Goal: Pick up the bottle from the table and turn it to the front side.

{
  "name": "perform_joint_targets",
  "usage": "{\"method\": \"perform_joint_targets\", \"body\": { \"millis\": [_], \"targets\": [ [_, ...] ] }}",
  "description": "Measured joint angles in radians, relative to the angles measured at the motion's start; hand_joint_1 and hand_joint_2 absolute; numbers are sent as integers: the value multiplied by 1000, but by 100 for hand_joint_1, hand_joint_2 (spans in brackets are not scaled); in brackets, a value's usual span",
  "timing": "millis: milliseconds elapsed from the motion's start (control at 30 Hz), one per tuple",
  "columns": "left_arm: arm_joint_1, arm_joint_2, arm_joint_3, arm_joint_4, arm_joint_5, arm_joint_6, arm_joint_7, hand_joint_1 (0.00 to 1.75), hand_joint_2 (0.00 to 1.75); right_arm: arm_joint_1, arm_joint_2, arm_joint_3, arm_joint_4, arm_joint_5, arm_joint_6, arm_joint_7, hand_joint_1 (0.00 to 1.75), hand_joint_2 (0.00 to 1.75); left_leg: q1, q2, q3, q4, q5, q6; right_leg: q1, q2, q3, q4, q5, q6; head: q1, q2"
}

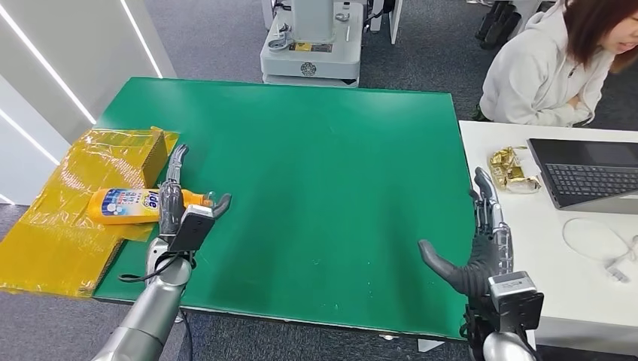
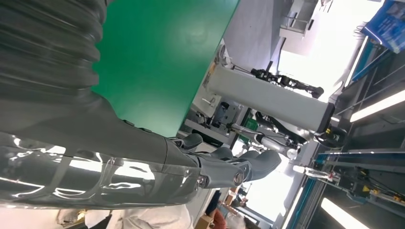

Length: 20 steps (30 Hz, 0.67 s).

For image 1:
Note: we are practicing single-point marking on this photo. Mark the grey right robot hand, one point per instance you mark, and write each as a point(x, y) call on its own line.
point(486, 259)

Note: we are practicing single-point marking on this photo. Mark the person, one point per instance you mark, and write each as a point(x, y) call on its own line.
point(533, 70)

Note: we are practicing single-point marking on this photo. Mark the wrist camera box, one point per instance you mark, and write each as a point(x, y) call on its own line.
point(192, 229)
point(516, 301)

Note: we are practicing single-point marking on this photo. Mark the orange detergent bottle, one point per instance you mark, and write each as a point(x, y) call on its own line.
point(124, 207)

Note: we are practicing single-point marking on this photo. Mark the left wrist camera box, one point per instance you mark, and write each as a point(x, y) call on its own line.
point(192, 229)

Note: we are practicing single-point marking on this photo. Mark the grey machine base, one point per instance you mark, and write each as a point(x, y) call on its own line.
point(314, 55)

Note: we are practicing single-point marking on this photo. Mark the black equipment on floor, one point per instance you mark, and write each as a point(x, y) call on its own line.
point(496, 25)

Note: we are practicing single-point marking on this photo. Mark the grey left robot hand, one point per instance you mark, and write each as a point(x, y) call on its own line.
point(169, 209)

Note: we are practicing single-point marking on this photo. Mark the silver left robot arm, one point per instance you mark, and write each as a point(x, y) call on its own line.
point(149, 314)

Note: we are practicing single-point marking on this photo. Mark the dark grey laptop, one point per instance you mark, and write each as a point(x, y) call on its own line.
point(588, 174)

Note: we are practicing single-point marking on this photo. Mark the yellow taped cardboard box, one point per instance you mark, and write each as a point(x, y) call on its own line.
point(60, 249)

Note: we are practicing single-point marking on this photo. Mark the white panel board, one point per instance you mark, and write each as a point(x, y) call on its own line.
point(395, 20)

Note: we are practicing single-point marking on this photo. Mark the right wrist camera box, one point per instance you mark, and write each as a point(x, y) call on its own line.
point(516, 301)

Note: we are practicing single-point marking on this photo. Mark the gold foil snack wrapper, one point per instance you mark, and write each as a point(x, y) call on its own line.
point(511, 172)

